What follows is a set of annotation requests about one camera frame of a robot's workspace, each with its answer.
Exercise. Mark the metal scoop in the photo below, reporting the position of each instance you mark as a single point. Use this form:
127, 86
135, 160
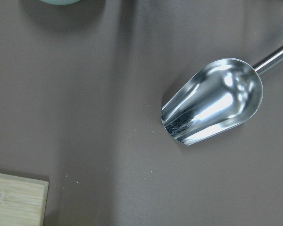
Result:
220, 96

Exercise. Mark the mint green bowl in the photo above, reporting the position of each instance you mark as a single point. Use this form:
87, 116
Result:
60, 2

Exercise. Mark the wooden cutting board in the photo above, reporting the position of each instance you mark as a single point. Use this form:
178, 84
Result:
22, 201

